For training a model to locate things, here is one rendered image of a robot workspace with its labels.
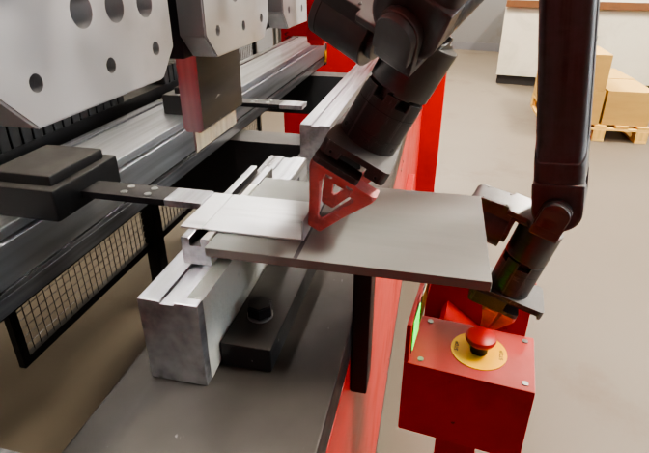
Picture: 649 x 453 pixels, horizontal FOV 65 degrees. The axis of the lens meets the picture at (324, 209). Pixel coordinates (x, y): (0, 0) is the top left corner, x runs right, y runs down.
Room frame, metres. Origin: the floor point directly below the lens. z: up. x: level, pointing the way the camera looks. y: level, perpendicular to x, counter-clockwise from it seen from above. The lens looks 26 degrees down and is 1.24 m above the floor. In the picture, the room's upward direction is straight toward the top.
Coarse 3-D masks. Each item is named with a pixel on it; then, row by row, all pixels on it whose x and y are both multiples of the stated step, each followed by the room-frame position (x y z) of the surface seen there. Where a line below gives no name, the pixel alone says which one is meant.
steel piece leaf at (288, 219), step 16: (224, 208) 0.50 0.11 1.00; (240, 208) 0.50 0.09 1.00; (256, 208) 0.50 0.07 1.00; (272, 208) 0.50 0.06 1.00; (288, 208) 0.50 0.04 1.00; (304, 208) 0.50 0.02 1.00; (320, 208) 0.50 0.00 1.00; (208, 224) 0.46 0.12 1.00; (224, 224) 0.46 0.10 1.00; (240, 224) 0.46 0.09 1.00; (256, 224) 0.46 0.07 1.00; (272, 224) 0.46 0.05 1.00; (288, 224) 0.46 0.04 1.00; (304, 224) 0.43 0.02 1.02
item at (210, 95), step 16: (176, 64) 0.46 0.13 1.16; (192, 64) 0.46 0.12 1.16; (208, 64) 0.48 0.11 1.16; (224, 64) 0.51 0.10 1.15; (192, 80) 0.46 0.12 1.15; (208, 80) 0.47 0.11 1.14; (224, 80) 0.51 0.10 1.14; (192, 96) 0.46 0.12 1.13; (208, 96) 0.47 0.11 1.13; (224, 96) 0.51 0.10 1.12; (240, 96) 0.55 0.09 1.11; (192, 112) 0.46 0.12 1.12; (208, 112) 0.47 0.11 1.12; (224, 112) 0.50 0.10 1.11; (192, 128) 0.46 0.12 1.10; (208, 128) 0.48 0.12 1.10; (224, 128) 0.52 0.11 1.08; (208, 144) 0.48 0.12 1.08
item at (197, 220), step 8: (208, 200) 0.52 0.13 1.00; (216, 200) 0.52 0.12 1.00; (224, 200) 0.52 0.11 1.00; (200, 208) 0.50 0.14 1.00; (208, 208) 0.50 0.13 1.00; (216, 208) 0.50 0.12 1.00; (192, 216) 0.48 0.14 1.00; (200, 216) 0.48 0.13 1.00; (208, 216) 0.48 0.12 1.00; (184, 224) 0.46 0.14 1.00; (192, 224) 0.46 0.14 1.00; (200, 224) 0.46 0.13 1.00
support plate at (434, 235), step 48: (288, 192) 0.54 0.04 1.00; (336, 192) 0.54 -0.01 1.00; (384, 192) 0.54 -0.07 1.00; (432, 192) 0.54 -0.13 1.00; (240, 240) 0.43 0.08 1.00; (288, 240) 0.43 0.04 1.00; (336, 240) 0.43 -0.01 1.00; (384, 240) 0.43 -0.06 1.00; (432, 240) 0.43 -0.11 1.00; (480, 240) 0.43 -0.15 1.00; (480, 288) 0.36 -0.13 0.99
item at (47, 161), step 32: (32, 160) 0.56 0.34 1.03; (64, 160) 0.56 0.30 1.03; (96, 160) 0.59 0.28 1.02; (0, 192) 0.51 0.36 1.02; (32, 192) 0.50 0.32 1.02; (64, 192) 0.51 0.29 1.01; (96, 192) 0.53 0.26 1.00; (128, 192) 0.53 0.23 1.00; (160, 192) 0.53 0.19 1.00; (192, 192) 0.53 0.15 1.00
